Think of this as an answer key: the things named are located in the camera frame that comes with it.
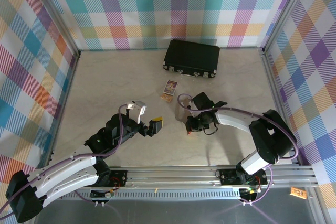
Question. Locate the key with red tag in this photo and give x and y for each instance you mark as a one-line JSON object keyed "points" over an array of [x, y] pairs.
{"points": [[189, 132]]}

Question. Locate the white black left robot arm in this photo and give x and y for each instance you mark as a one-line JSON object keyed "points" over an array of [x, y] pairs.
{"points": [[65, 166]]}

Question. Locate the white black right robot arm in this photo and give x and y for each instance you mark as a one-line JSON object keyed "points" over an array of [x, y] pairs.
{"points": [[231, 117]]}

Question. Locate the small printed card box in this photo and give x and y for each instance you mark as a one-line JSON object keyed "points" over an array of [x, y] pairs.
{"points": [[170, 89]]}

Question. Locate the black hard case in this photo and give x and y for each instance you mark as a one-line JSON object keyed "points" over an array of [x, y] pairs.
{"points": [[191, 56]]}

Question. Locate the perforated metal strip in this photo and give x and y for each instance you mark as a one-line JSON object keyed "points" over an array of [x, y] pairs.
{"points": [[170, 194]]}

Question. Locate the brushed metal front panel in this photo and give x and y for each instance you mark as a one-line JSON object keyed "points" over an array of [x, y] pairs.
{"points": [[170, 211]]}

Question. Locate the orange paper tag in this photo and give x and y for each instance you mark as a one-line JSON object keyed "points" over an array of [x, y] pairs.
{"points": [[298, 192]]}

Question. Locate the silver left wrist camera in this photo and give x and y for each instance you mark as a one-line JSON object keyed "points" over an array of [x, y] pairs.
{"points": [[140, 104]]}

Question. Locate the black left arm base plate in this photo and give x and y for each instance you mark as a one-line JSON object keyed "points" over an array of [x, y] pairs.
{"points": [[119, 178]]}

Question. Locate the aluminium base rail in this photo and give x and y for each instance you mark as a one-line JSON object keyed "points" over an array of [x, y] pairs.
{"points": [[170, 176]]}

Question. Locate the aluminium frame side rail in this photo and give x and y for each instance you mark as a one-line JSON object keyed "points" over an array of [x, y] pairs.
{"points": [[68, 90], [277, 90]]}

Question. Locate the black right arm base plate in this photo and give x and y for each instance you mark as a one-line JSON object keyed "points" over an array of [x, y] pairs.
{"points": [[228, 178]]}

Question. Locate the aluminium frame post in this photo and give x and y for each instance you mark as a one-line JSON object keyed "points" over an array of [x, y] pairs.
{"points": [[285, 11], [57, 14]]}

